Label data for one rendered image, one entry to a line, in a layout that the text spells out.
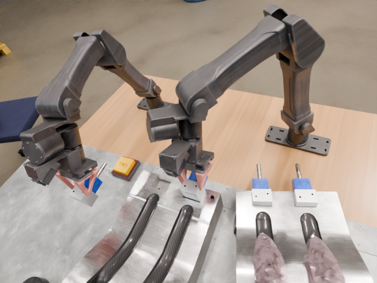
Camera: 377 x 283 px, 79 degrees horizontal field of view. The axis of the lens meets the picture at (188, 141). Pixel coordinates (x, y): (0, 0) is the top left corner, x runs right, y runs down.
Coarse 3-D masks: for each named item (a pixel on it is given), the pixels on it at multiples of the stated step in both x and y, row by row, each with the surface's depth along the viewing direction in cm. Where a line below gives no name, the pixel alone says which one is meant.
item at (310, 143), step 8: (272, 128) 83; (280, 128) 82; (272, 136) 81; (280, 136) 80; (288, 136) 76; (296, 136) 73; (304, 136) 72; (312, 136) 77; (320, 136) 77; (280, 144) 79; (288, 144) 77; (296, 144) 76; (304, 144) 75; (312, 144) 75; (320, 144) 75; (328, 144) 74; (312, 152) 74; (320, 152) 73; (328, 152) 72
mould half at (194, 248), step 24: (144, 192) 68; (168, 192) 66; (216, 192) 63; (120, 216) 65; (168, 216) 62; (192, 216) 60; (216, 216) 63; (120, 240) 60; (144, 240) 59; (192, 240) 57; (96, 264) 55; (144, 264) 55; (192, 264) 53
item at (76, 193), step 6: (102, 168) 70; (96, 180) 66; (96, 186) 67; (72, 192) 64; (78, 192) 64; (78, 198) 63; (84, 198) 63; (90, 198) 65; (96, 198) 67; (90, 204) 66
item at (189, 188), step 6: (192, 174) 64; (186, 180) 62; (192, 180) 61; (186, 186) 61; (192, 186) 60; (198, 186) 60; (186, 192) 60; (192, 192) 59; (198, 192) 59; (204, 192) 64; (192, 198) 62; (198, 198) 60
